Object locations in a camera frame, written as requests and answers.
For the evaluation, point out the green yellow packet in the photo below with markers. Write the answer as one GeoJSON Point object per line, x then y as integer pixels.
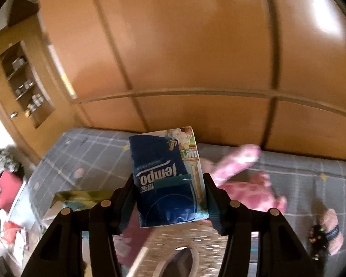
{"type": "Point", "coordinates": [80, 197]}

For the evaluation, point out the blue tissue pack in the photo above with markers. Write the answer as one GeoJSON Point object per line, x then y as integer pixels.
{"type": "Point", "coordinates": [161, 179]}

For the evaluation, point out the camouflage bag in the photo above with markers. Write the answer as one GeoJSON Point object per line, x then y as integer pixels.
{"type": "Point", "coordinates": [4, 160]}

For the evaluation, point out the pink white patterned plush toy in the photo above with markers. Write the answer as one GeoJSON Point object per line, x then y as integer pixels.
{"type": "Point", "coordinates": [248, 193]}

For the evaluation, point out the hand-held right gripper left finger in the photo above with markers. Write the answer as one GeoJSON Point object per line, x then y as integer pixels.
{"type": "Point", "coordinates": [126, 210]}

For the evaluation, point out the wooden cabinet with shelf niche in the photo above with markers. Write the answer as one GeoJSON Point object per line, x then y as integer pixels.
{"type": "Point", "coordinates": [23, 78]}

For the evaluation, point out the round cabinet knob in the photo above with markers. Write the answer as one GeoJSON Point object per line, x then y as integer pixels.
{"type": "Point", "coordinates": [13, 114]}

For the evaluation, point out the grey checked bed sheet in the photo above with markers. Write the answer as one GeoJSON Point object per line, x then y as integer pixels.
{"type": "Point", "coordinates": [305, 173]}

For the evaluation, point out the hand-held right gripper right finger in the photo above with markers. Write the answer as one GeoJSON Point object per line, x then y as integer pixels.
{"type": "Point", "coordinates": [214, 219]}

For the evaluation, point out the maroon cloth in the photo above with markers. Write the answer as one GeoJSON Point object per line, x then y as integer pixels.
{"type": "Point", "coordinates": [132, 242]}

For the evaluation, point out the wooden wardrobe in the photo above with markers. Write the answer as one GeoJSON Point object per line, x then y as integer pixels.
{"type": "Point", "coordinates": [190, 49]}

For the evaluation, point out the silver sequin tissue box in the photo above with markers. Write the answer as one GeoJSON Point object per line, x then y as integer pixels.
{"type": "Point", "coordinates": [207, 248]}

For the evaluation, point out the pink plush in black outfit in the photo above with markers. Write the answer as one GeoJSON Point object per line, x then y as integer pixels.
{"type": "Point", "coordinates": [330, 225]}

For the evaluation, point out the red box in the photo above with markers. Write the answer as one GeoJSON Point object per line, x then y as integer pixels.
{"type": "Point", "coordinates": [9, 190]}

